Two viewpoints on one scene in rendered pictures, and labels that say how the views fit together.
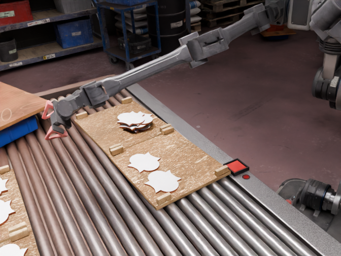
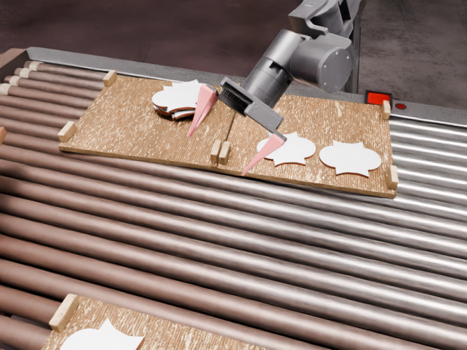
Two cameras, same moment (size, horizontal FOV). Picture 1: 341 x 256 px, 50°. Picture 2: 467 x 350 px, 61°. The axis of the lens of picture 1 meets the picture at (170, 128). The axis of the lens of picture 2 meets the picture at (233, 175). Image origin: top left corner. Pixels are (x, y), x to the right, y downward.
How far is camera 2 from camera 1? 1.17 m
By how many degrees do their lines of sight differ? 39
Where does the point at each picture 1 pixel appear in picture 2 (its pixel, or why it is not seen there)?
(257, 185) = (424, 109)
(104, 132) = (151, 139)
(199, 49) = not seen: outside the picture
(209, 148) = (313, 94)
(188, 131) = not seen: hidden behind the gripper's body
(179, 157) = (312, 120)
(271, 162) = not seen: hidden behind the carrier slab
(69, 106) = (345, 63)
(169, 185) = (366, 157)
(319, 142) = (241, 73)
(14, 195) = (170, 335)
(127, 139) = (205, 131)
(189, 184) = (378, 144)
